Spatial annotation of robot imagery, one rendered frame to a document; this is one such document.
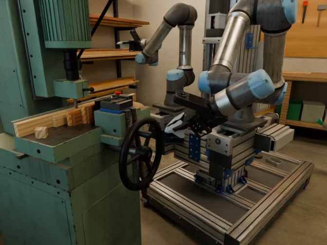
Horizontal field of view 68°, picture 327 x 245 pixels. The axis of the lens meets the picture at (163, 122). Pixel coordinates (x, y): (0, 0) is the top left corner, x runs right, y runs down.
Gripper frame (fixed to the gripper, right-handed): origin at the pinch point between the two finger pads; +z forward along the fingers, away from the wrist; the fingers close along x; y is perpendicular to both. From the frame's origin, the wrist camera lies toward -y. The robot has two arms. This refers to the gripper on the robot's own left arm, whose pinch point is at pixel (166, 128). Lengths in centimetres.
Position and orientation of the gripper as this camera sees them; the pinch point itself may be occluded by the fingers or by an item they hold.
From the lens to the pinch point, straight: 82.4
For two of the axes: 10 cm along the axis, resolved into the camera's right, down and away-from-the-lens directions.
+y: 6.6, 6.4, 4.0
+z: -7.3, 4.2, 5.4
